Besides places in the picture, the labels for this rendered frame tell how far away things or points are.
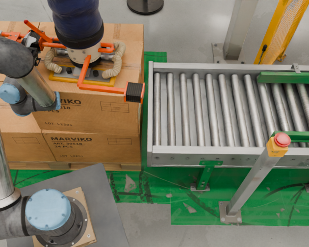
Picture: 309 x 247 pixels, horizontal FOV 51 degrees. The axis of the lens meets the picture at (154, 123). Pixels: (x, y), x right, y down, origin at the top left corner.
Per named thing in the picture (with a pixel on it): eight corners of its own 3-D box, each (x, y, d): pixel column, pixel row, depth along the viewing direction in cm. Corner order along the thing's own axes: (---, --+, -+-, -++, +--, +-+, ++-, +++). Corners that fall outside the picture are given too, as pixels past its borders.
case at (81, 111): (143, 86, 216) (143, 40, 183) (138, 136, 195) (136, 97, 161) (55, 79, 218) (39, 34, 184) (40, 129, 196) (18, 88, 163)
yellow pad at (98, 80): (117, 73, 169) (116, 66, 165) (114, 87, 164) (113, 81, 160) (54, 66, 171) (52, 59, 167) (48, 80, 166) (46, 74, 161)
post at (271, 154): (234, 207, 229) (285, 136, 144) (235, 216, 225) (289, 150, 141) (224, 207, 228) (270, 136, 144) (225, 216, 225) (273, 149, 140)
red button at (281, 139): (286, 136, 144) (289, 132, 141) (289, 150, 141) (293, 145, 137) (270, 135, 144) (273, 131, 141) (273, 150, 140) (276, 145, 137)
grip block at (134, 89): (144, 89, 150) (144, 82, 146) (142, 104, 146) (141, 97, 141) (127, 87, 151) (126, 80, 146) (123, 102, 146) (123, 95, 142)
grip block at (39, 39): (47, 38, 168) (44, 30, 163) (41, 52, 163) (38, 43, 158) (32, 37, 168) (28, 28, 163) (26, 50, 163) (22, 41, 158)
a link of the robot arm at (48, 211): (75, 234, 129) (68, 225, 114) (31, 239, 127) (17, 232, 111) (74, 196, 136) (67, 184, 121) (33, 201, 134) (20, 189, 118)
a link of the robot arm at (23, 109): (37, 116, 159) (30, 102, 149) (12, 118, 158) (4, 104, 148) (38, 101, 164) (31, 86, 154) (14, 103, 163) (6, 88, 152)
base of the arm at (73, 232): (90, 230, 140) (88, 225, 131) (48, 254, 134) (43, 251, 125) (71, 192, 147) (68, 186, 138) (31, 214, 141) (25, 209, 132)
